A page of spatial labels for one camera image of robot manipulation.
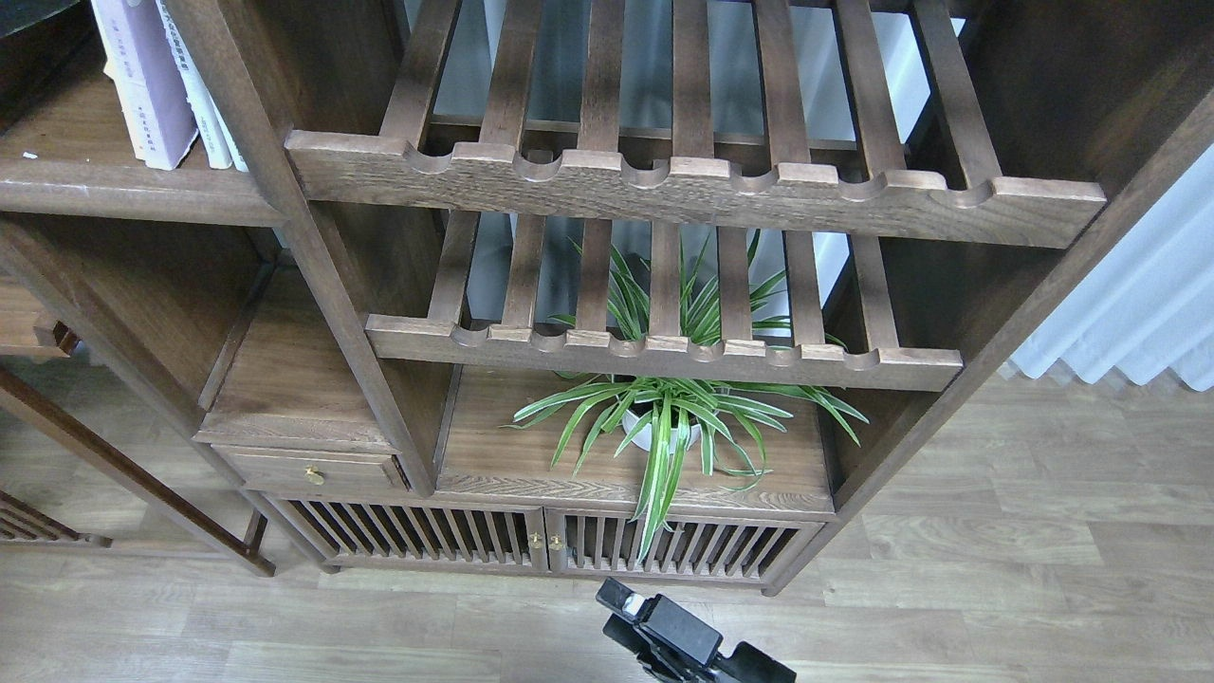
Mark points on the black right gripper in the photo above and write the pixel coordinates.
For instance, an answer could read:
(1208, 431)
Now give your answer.
(666, 638)

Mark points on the pale purple book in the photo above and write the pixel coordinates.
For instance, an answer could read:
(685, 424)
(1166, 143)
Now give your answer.
(139, 48)

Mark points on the colourful 300 paperback book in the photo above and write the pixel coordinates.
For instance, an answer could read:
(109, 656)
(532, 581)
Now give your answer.
(131, 121)

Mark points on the white plant pot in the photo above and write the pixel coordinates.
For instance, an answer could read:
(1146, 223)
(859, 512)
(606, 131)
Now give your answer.
(638, 425)

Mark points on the green spider plant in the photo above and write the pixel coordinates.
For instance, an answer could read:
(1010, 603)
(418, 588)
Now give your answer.
(716, 404)

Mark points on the dark wooden bookshelf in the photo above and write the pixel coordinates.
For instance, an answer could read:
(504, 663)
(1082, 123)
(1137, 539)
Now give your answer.
(423, 241)

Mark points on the brass drawer knob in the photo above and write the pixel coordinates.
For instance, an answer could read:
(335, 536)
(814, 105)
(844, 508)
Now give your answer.
(314, 475)

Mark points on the white curtain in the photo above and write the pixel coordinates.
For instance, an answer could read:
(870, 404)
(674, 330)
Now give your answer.
(1147, 307)

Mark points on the white book right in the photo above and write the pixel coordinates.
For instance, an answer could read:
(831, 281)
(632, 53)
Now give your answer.
(236, 157)

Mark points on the white book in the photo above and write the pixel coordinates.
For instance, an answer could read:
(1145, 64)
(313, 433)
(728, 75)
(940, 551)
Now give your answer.
(236, 157)
(207, 119)

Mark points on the white book left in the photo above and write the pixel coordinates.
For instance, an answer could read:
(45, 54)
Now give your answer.
(207, 119)

